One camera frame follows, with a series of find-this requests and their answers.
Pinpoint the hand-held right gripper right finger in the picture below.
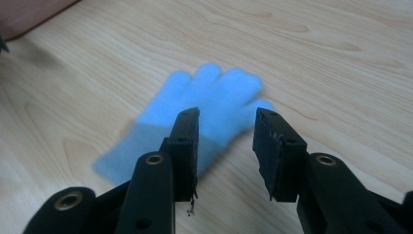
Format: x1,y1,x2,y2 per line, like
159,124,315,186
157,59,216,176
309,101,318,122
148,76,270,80
252,107,308,203

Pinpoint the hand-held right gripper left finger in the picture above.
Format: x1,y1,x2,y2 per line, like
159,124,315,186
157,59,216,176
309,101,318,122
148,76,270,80
161,106,200,203

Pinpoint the blue glove grey cuff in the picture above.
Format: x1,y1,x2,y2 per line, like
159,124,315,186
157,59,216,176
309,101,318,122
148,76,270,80
92,62,276,186

